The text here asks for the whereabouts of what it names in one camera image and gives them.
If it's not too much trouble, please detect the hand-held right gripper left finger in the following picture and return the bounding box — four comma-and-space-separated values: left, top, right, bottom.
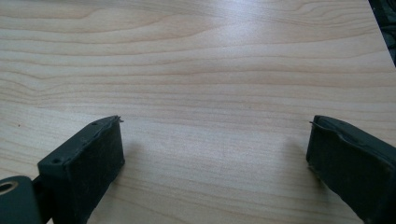
36, 115, 126, 224

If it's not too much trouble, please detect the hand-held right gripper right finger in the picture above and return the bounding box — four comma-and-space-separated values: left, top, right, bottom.
305, 115, 396, 224

